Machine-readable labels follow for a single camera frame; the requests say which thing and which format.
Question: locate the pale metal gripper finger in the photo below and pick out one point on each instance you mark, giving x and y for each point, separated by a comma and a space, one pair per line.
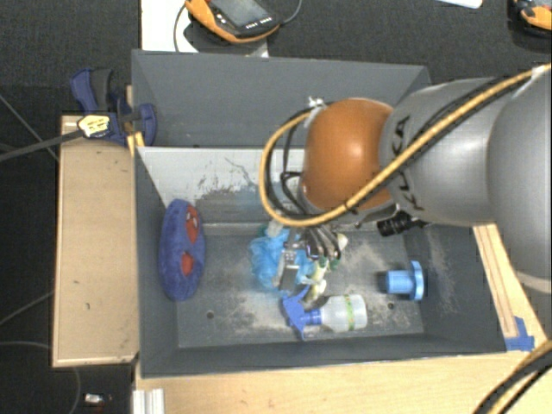
294, 241
289, 274

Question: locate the light blue crumpled cloth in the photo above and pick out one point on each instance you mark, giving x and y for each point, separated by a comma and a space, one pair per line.
265, 259

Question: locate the blue round plush toy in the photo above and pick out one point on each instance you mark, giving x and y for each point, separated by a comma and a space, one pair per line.
174, 252

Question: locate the black cylinder on white bracket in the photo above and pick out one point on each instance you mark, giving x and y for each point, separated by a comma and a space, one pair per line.
393, 224

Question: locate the white and green toy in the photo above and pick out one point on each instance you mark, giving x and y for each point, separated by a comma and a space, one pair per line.
318, 284

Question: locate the clear spray bottle blue nozzle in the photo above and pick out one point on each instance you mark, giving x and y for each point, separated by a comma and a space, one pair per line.
345, 313

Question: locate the pale wood board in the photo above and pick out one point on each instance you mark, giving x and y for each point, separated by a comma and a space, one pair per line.
97, 252

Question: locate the grey metal bin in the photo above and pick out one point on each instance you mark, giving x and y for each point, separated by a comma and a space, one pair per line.
233, 102

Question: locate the blue plastic bolt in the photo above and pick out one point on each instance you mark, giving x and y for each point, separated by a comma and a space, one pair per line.
403, 280

